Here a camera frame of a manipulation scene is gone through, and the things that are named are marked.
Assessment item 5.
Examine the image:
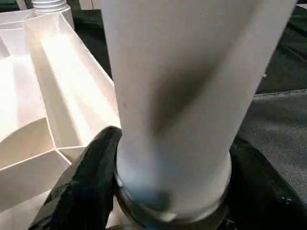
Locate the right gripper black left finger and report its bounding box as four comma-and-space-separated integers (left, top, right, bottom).
28, 126, 123, 230

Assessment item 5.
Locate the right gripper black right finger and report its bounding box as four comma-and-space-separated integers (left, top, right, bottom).
224, 143, 307, 230

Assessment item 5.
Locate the white plastic table top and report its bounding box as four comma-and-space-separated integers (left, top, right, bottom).
0, 8, 231, 230

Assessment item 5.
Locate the white plastic table leg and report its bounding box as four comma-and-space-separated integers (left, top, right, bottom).
32, 0, 69, 12
100, 0, 298, 222

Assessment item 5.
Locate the black work mat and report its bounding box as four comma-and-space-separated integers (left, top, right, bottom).
71, 0, 307, 230

